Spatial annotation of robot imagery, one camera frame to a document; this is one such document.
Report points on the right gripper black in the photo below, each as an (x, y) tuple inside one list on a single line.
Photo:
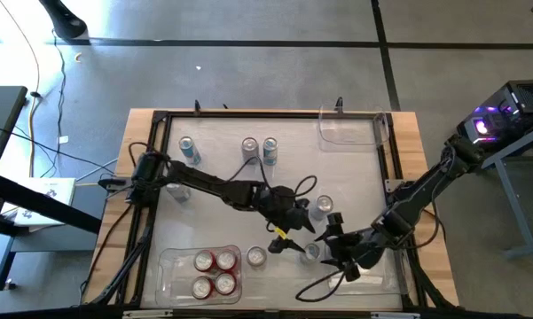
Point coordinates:
[(357, 250)]

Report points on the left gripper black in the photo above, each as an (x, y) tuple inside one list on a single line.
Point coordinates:
[(288, 212)]

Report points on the silver blue Red Bull can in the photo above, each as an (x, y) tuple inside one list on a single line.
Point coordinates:
[(187, 144), (311, 251), (270, 146)]

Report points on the clear plastic bin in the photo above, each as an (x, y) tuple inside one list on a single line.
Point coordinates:
[(173, 279), (381, 279), (350, 133)]

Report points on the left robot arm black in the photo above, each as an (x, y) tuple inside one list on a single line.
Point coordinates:
[(204, 181)]

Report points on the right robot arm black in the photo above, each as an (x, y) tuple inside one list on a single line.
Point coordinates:
[(421, 190)]

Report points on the yellow tag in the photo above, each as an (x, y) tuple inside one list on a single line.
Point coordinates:
[(281, 233)]

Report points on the black clamp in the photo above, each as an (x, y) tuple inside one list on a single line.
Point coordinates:
[(339, 104), (197, 106)]

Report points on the blue grey metal stand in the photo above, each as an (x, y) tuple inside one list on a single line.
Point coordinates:
[(513, 199)]

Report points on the computer case with lights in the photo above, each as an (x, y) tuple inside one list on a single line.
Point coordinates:
[(523, 97)]

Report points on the white printed box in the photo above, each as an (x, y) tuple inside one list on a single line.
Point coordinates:
[(53, 188)]

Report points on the black standing desk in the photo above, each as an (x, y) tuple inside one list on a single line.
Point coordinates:
[(0, 133)]

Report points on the black stand leg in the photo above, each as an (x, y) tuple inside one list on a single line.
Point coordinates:
[(64, 20)]

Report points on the black metal rig frame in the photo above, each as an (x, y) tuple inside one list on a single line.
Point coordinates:
[(270, 114)]

